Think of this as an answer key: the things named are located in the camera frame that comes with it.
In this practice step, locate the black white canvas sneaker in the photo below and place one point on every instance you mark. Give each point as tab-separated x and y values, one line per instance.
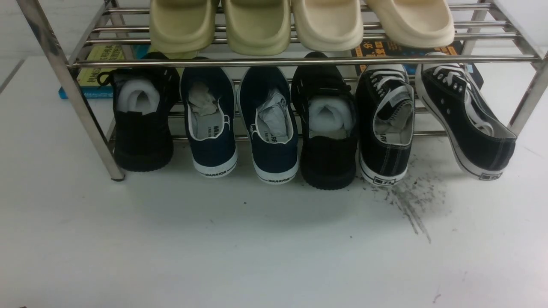
481	144
386	109

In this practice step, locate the stainless steel shoe rack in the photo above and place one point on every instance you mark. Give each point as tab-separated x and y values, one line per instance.
108	42

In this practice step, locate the navy canvas shoe right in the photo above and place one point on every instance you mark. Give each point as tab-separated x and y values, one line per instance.
264	105

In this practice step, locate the navy canvas shoe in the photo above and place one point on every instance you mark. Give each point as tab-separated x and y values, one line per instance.
208	96
264	105

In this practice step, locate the black knit sneaker right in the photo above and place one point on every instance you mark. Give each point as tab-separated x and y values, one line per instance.
328	115

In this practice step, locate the black knit sneaker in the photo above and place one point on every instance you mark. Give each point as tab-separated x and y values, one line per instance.
328	115
142	101

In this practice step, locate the navy canvas shoe left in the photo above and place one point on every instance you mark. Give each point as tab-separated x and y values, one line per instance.
208	96

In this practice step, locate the olive green slipper right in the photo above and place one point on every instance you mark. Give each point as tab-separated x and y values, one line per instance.
257	27

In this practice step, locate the olive green slipper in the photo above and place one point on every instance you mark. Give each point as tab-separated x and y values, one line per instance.
257	27
180	26

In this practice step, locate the beige slipper left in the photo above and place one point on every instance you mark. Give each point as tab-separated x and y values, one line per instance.
328	25

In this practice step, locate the beige slipper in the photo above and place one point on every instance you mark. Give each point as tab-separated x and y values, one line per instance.
328	25
415	23

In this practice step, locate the black knit sneaker left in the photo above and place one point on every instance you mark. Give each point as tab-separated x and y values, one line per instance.
142	101

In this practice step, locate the black orange book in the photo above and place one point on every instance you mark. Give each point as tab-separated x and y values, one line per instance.
380	49

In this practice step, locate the olive green slipper left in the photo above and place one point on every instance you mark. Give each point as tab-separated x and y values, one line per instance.
180	26

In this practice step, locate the beige slipper right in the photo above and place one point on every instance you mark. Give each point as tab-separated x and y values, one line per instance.
415	23

